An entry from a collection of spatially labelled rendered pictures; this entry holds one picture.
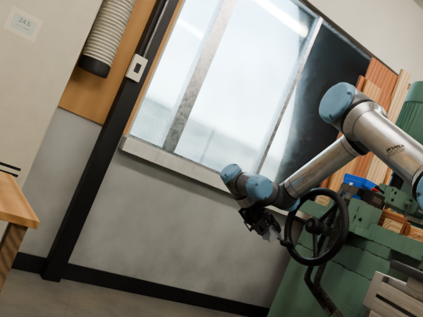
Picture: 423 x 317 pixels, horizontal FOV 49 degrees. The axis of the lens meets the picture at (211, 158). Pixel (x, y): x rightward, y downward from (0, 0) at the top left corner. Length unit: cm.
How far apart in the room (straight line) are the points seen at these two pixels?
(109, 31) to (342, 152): 136
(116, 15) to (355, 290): 162
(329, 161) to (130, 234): 160
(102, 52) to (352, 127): 143
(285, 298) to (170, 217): 110
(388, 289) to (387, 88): 274
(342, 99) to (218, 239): 198
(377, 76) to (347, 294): 224
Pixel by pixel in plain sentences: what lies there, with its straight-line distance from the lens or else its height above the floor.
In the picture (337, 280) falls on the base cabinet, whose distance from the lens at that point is 184.
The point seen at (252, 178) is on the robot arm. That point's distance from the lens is 146.
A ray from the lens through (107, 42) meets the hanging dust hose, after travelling 235.
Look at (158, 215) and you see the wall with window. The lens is 280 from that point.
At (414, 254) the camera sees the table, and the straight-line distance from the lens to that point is 169.
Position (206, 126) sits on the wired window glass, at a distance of 291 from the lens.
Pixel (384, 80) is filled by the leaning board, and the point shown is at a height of 200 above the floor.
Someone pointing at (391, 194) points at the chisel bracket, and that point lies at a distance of 194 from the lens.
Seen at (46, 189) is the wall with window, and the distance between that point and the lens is 254.
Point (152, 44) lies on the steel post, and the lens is 255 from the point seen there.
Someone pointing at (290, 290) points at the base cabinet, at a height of 53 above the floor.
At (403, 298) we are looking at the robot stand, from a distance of 118.
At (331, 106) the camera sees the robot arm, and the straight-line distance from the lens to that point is 127.
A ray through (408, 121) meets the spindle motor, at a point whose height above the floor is 133.
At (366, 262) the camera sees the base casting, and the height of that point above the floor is 76.
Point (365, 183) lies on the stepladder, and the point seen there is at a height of 113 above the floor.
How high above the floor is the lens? 84
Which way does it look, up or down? 2 degrees up
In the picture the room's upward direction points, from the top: 23 degrees clockwise
